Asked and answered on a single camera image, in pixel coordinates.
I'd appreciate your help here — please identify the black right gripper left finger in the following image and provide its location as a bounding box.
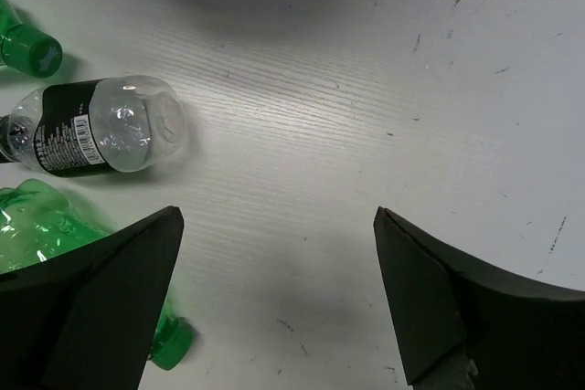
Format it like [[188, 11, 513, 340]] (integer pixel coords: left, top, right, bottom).
[[1, 206, 184, 389]]

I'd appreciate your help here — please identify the green bottle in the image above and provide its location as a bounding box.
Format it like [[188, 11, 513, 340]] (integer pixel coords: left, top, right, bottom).
[[1, 0, 63, 79], [1, 179, 195, 371]]

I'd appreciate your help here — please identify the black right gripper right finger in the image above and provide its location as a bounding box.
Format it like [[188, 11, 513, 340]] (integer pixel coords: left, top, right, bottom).
[[373, 207, 584, 389]]

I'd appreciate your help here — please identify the clear bottle black label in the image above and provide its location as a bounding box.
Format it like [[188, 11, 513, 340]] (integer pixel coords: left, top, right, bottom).
[[1, 75, 187, 177]]

